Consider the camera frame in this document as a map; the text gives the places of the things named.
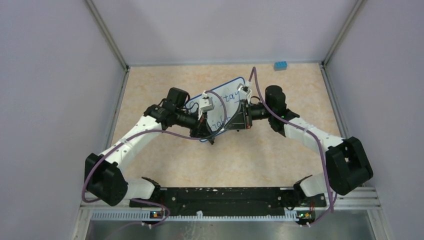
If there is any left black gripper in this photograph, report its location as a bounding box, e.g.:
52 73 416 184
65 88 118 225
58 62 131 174
175 107 215 140

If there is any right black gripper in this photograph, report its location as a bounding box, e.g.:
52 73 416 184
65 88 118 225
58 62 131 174
224 99 273 131

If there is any blue framed whiteboard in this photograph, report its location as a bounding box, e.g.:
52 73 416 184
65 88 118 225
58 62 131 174
184 77 246 143

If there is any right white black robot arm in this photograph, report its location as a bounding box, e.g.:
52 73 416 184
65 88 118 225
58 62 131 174
224 84 374 206

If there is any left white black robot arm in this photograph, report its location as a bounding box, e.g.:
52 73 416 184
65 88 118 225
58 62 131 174
81 87 214 206

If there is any blue toy brick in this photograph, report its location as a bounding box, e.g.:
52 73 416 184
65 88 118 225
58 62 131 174
273 61 288 71

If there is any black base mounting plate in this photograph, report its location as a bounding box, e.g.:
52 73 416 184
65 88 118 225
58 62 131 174
149 187 327 217

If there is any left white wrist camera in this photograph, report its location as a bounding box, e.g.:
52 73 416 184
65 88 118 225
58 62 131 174
198 91 214 118

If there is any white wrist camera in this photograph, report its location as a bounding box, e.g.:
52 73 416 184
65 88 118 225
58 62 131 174
237 82 252 101
198 91 214 118

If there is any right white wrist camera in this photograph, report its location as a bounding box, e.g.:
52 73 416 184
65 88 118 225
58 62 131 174
237 82 252 101

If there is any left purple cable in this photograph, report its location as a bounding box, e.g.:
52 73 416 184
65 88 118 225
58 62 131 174
81 90 229 229

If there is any purple cable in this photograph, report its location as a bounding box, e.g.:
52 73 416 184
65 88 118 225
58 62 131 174
248 66 338 227
81 90 229 229

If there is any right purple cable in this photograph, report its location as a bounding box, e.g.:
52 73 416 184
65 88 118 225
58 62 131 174
248 66 338 227

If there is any white slotted cable duct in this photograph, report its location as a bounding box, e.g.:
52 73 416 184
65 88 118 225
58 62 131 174
91 210 299 222

